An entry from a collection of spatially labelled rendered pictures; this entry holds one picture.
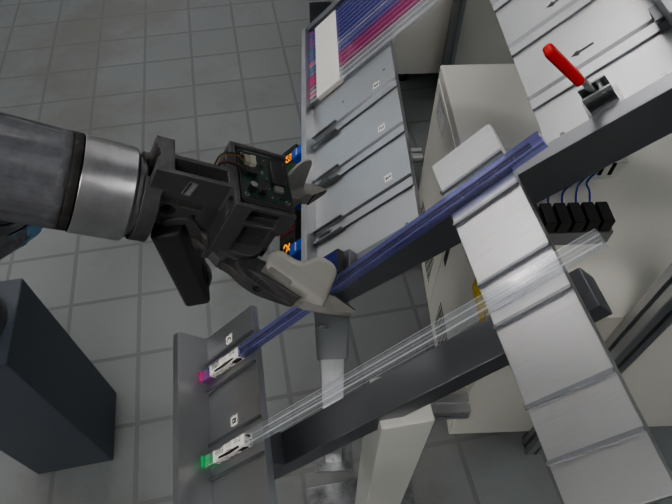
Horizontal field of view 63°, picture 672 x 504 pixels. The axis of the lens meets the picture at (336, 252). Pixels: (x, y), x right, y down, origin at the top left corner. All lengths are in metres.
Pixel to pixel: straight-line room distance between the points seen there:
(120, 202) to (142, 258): 1.42
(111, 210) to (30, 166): 0.06
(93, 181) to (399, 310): 1.31
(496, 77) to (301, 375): 0.91
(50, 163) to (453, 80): 1.07
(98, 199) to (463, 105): 0.99
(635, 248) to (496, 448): 0.65
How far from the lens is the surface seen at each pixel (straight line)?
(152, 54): 2.67
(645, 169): 1.27
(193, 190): 0.43
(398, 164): 0.82
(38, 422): 1.32
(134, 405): 1.59
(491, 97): 1.33
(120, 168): 0.43
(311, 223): 0.88
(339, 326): 0.80
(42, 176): 0.42
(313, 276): 0.47
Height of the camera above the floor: 1.40
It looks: 53 degrees down
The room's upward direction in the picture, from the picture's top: straight up
